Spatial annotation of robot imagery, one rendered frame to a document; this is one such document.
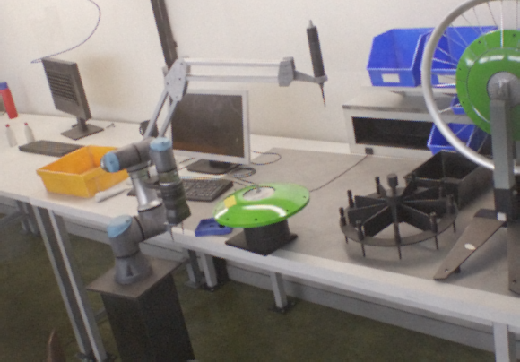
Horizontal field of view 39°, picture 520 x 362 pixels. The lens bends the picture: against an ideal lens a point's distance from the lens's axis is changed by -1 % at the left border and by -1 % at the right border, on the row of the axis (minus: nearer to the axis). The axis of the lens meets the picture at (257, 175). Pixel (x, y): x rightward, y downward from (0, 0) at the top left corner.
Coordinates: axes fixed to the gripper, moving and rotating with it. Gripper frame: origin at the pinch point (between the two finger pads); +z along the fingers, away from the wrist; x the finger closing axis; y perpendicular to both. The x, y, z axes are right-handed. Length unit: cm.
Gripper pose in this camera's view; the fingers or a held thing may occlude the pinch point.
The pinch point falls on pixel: (178, 237)
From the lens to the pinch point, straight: 237.9
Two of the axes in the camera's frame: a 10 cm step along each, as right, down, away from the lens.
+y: 8.2, 0.4, -5.7
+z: 1.9, 9.2, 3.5
